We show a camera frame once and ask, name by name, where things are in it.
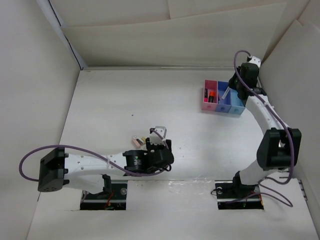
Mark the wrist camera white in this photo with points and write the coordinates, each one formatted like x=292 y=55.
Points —
x=254 y=60
x=157 y=135

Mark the tan eraser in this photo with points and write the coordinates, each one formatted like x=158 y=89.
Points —
x=144 y=140

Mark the orange highlighter black body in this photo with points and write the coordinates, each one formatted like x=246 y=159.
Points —
x=211 y=96

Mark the dark blue container box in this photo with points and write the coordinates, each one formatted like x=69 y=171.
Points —
x=223 y=105

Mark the pink eraser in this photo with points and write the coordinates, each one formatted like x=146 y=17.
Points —
x=137 y=144

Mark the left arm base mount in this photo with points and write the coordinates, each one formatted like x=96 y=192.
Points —
x=112 y=197

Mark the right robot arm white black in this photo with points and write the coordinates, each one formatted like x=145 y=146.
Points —
x=280 y=145

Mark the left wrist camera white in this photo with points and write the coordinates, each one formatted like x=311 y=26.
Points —
x=157 y=135

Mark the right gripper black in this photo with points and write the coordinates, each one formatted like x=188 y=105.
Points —
x=231 y=83

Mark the white marker pink cap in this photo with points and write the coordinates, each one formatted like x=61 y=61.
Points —
x=224 y=95

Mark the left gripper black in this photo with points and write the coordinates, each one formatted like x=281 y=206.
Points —
x=161 y=146

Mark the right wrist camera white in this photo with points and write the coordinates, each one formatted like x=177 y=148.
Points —
x=254 y=60

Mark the pink container box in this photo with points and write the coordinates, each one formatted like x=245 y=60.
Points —
x=211 y=85

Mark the light blue container box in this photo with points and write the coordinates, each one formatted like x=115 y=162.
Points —
x=237 y=107

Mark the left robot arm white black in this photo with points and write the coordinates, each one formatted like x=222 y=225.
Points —
x=93 y=173

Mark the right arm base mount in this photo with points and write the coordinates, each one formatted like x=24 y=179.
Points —
x=233 y=195

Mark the pink highlighter black body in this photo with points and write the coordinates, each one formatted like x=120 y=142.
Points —
x=205 y=95

